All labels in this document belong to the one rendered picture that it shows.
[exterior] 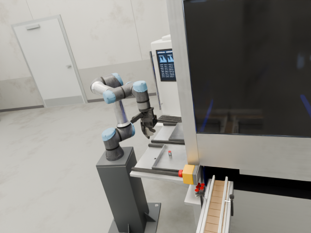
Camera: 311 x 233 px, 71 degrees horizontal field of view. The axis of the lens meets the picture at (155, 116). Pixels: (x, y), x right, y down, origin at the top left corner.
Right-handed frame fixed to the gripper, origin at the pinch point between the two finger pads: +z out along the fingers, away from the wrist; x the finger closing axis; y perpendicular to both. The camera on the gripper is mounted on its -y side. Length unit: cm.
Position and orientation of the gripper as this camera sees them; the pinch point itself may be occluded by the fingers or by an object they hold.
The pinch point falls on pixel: (147, 137)
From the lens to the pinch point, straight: 136.8
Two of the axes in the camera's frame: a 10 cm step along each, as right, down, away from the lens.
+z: 1.7, 9.0, 4.1
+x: 3.6, -4.4, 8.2
